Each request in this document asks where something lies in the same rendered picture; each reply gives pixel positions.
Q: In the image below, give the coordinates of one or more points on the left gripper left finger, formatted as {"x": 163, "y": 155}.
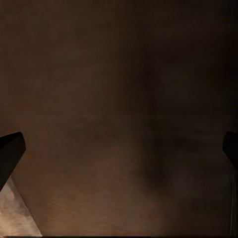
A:
{"x": 12, "y": 148}

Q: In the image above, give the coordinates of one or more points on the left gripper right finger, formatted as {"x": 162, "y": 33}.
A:
{"x": 230, "y": 147}

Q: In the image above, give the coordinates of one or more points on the cabinet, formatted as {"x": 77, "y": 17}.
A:
{"x": 124, "y": 106}

